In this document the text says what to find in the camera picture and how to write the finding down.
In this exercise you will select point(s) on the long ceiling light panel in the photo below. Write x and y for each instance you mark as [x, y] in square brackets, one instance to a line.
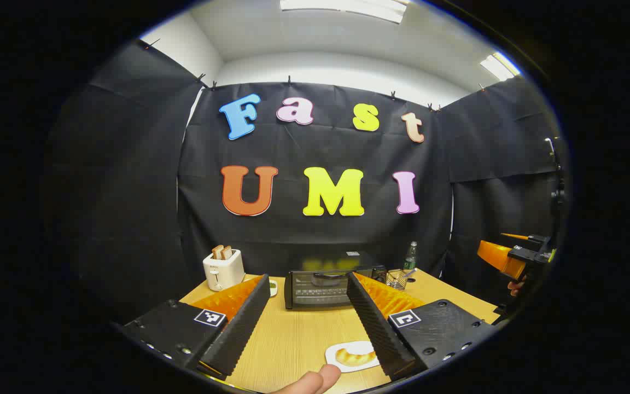
[342, 6]

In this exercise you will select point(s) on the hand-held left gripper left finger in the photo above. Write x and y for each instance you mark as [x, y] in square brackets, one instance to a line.
[244, 323]

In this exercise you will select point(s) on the white toaster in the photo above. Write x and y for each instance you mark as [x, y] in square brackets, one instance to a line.
[225, 271]

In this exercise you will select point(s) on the brown toast slice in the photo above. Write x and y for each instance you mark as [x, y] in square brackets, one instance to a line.
[227, 252]
[217, 252]

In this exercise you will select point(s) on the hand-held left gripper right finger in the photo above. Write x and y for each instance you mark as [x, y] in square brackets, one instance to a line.
[372, 323]

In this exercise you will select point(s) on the golden croissant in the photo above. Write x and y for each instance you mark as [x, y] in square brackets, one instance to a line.
[354, 357]

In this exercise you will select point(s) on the black backdrop cloth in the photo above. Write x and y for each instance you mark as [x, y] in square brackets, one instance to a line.
[293, 230]

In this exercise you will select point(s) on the silver utensil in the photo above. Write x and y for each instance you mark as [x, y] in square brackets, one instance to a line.
[409, 272]

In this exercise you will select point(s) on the white divided dish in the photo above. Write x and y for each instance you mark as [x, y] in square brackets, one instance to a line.
[273, 287]

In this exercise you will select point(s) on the black electric oven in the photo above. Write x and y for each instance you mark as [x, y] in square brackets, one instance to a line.
[315, 290]

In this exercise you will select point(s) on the clear bottle green label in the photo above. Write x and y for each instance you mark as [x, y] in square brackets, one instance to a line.
[410, 258]

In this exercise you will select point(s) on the small ceiling light panel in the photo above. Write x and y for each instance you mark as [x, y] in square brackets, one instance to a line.
[500, 67]

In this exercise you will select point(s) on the white square plate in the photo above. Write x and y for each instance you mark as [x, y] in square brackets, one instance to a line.
[342, 346]

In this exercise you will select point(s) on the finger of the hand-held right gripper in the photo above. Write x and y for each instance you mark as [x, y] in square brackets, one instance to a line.
[517, 236]
[498, 258]

